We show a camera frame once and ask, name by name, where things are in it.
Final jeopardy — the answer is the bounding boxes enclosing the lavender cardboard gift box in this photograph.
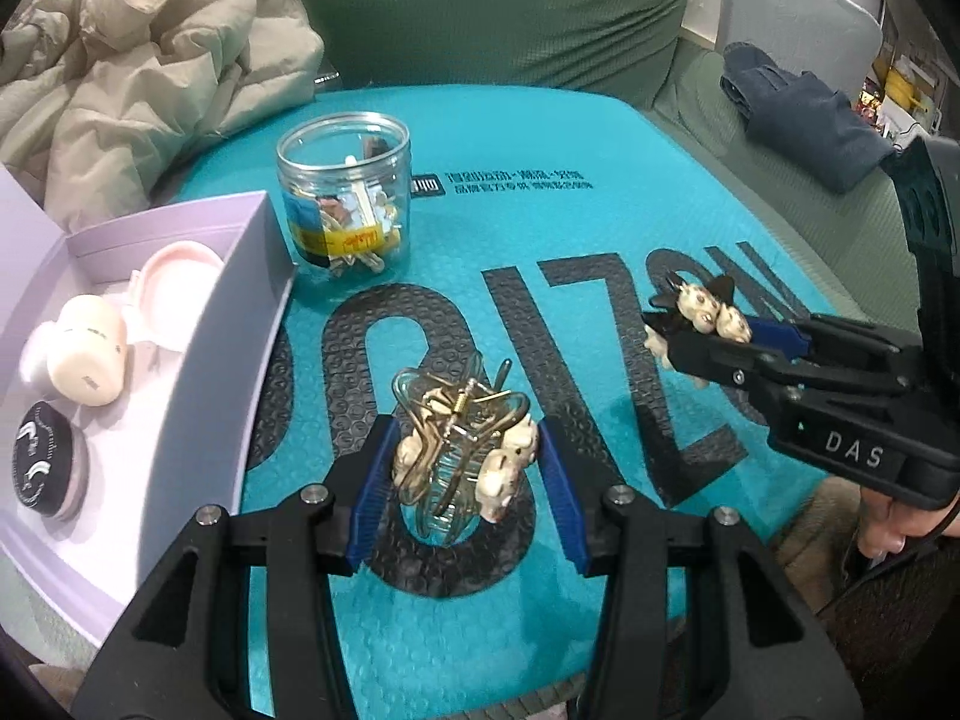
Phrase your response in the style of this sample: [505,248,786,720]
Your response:
[0,165,297,650]

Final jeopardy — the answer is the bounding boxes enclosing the teal bubble mailer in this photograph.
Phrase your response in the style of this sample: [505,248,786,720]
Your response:
[146,82,875,720]

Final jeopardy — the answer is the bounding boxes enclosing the black round powder compact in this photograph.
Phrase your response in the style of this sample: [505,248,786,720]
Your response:
[11,399,89,520]

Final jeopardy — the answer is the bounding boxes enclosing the person's dark knit clothing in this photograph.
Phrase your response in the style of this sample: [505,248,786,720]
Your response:
[817,540,960,713]

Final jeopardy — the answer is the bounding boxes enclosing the green covered sofa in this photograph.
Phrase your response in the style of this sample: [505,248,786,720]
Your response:
[0,0,935,691]

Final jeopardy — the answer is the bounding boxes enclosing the clear plastic jar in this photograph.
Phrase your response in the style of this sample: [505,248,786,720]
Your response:
[276,112,413,286]

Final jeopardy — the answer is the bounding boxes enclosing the person's right hand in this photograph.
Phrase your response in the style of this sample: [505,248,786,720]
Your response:
[855,491,960,560]

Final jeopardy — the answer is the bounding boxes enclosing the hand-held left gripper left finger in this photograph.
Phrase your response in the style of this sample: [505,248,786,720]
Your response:
[71,416,402,720]

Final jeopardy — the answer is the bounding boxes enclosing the pink round compact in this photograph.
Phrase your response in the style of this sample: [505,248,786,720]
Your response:
[131,240,226,350]

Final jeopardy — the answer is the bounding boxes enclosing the colourful clutter pile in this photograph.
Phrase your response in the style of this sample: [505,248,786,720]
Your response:
[862,0,947,140]

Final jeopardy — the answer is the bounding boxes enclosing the folded blue jeans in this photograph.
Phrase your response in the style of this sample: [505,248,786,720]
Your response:
[720,43,897,192]

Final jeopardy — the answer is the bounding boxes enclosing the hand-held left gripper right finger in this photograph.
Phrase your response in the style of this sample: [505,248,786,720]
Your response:
[536,416,863,720]

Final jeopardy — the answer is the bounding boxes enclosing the brown fleece cloth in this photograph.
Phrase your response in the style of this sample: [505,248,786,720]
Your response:
[772,476,871,593]

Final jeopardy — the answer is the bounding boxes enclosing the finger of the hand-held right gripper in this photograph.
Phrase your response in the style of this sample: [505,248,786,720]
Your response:
[666,332,815,404]
[746,313,923,392]

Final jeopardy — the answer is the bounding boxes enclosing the white leaf-embossed pillow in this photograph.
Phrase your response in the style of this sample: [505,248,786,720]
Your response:
[716,0,884,91]

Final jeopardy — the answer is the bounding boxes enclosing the black beaded hair clip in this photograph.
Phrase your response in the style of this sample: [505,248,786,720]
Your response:
[643,274,755,391]

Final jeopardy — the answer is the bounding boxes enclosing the cream cosmetic jar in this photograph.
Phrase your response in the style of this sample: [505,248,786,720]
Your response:
[45,294,128,407]

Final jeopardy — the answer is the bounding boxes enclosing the beige puffer jacket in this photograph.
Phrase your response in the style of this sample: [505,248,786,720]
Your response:
[0,0,325,233]

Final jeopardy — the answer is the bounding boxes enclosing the small white round jar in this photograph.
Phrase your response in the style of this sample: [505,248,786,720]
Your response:
[19,322,62,395]

